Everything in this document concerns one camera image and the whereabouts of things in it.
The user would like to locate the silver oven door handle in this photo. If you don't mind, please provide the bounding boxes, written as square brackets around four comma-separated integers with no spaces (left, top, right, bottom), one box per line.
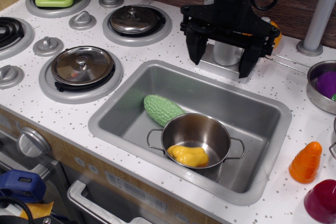
[67,179,148,224]

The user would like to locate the green plastic tray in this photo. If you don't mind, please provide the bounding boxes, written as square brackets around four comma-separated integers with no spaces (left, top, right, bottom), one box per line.
[35,0,74,8]

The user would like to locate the orange toy pumpkin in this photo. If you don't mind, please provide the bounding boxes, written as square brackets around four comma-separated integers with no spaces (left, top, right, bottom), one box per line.
[269,20,282,49]

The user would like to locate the steel lid front burner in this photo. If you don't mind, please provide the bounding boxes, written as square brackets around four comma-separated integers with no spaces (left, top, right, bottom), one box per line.
[50,46,114,86]

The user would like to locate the black coil left burner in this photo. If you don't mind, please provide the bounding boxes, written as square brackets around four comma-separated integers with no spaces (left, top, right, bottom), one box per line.
[1,17,34,61]

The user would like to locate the dark red toy cup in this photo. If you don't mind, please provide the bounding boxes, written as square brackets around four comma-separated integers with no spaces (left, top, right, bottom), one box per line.
[304,179,335,223]

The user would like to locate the grey oven dial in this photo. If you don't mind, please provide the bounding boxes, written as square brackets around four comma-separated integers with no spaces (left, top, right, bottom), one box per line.
[16,127,51,158]

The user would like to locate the steel lid burner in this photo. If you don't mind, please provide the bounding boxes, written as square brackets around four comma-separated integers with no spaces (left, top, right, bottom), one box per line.
[109,6,159,34]
[50,46,114,86]

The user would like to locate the yellow cloth piece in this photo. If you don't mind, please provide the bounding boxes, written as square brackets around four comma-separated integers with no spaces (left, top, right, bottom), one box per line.
[26,201,54,219]

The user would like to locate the steel lid rear burner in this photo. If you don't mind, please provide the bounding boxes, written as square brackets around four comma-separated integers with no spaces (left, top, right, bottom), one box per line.
[109,6,159,34]

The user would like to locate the grey burner ring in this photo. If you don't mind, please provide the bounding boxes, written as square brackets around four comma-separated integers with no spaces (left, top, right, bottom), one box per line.
[102,4,173,48]
[25,0,91,19]
[38,48,124,105]

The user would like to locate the grey stove knob front-left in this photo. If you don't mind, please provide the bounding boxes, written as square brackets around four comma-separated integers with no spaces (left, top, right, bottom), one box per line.
[1,65,25,90]

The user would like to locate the grey vertical pole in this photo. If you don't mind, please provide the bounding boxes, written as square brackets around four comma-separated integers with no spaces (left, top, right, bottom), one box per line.
[297,0,335,57]

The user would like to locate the orange toy carrot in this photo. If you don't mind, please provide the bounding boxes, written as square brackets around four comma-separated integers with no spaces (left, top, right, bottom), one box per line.
[289,142,322,184]

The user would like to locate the steel saucepan long handle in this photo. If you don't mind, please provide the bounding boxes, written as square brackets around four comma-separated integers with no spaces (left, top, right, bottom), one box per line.
[267,54,335,114]

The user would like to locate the grey stove knob middle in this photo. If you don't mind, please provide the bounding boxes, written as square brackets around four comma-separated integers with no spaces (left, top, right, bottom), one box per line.
[69,10,97,30]

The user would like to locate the yellow toy bell pepper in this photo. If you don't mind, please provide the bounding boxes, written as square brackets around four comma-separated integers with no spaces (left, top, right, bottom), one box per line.
[167,145,209,167]

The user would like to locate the silver toy faucet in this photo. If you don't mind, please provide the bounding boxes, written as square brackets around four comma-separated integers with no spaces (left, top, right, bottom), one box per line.
[197,0,272,84]

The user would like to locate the green toy bitter gourd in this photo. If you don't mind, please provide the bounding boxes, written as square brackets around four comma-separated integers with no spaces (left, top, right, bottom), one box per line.
[143,94,185,127]

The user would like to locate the grey toy sink basin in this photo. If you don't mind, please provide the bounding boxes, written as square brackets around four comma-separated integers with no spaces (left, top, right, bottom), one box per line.
[88,60,292,205]

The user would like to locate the grey stove knob centre-left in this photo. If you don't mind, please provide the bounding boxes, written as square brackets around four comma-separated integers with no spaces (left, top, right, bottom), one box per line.
[33,36,64,57]

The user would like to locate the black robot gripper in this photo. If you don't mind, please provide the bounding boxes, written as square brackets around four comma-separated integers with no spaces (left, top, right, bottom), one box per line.
[181,0,280,78]

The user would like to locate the grey stove knob rear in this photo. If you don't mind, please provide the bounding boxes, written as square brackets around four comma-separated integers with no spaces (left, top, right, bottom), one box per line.
[99,0,124,8]

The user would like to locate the steel pot with handles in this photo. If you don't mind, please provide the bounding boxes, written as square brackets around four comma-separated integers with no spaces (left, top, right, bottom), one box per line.
[146,113,245,182]

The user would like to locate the grey front burner ring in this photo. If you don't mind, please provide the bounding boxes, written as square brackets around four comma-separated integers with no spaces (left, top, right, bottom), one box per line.
[38,48,124,105]

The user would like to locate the purple toy eggplant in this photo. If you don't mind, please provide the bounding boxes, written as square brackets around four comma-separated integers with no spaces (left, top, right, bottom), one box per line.
[316,71,335,99]

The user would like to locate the black cable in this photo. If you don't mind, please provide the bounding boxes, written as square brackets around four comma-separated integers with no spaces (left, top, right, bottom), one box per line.
[0,196,34,224]

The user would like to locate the grey rear burner ring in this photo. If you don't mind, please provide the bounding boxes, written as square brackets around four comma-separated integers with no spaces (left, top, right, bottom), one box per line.
[102,4,173,48]

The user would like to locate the grey far burner ring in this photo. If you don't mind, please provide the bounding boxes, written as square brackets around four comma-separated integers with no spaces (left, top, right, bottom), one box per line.
[25,0,91,19]

